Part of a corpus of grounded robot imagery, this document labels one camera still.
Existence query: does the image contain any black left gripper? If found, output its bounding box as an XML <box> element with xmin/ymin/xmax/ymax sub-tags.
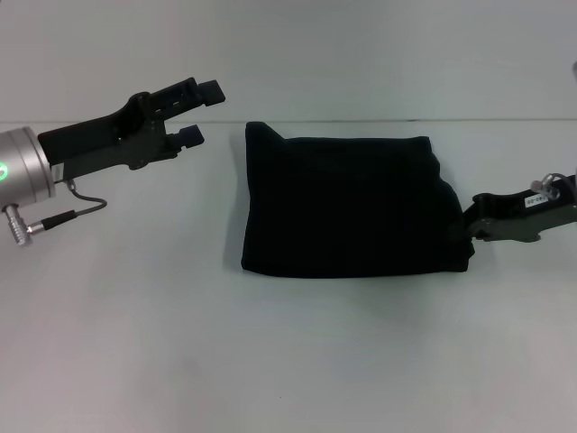
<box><xmin>37</xmin><ymin>77</ymin><xmax>227</xmax><ymax>171</ymax></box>

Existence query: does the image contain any silver plug with grey cable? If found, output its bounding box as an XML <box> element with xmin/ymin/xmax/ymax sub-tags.
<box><xmin>530</xmin><ymin>172</ymin><xmax>562</xmax><ymax>202</ymax></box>

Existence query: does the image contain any black t-shirt with FREE print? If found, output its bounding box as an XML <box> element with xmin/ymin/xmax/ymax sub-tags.
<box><xmin>239</xmin><ymin>120</ymin><xmax>477</xmax><ymax>281</ymax></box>

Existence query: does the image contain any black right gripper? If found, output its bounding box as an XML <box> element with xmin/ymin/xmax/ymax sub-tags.
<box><xmin>446</xmin><ymin>176</ymin><xmax>577</xmax><ymax>245</ymax></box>

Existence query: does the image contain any brown cable with black plug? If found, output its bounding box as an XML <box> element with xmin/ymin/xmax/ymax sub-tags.
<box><xmin>3</xmin><ymin>179</ymin><xmax>109</xmax><ymax>247</ymax></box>

